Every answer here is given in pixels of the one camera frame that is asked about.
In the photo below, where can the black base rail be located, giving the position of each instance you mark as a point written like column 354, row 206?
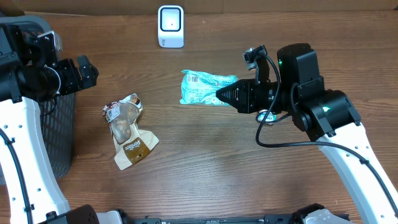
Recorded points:
column 314, row 213

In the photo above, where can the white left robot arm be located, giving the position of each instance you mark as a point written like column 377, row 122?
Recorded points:
column 31, row 72

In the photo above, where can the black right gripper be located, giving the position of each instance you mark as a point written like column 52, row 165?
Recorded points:
column 247, row 93

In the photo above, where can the teal wet wipes pack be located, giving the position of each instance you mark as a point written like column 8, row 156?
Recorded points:
column 200, row 87

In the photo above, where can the grey plastic mesh basket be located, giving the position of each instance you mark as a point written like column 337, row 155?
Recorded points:
column 58, row 127

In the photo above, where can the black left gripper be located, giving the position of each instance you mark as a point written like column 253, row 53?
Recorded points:
column 75, row 81

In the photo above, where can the brown pastry bag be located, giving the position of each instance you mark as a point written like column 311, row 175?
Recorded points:
column 131, row 143

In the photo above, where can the white barcode scanner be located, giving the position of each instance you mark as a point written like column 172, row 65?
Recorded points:
column 170, row 26

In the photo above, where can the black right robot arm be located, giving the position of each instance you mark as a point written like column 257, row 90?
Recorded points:
column 293, row 84

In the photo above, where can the small teal tissue pack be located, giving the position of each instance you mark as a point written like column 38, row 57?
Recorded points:
column 271, row 117

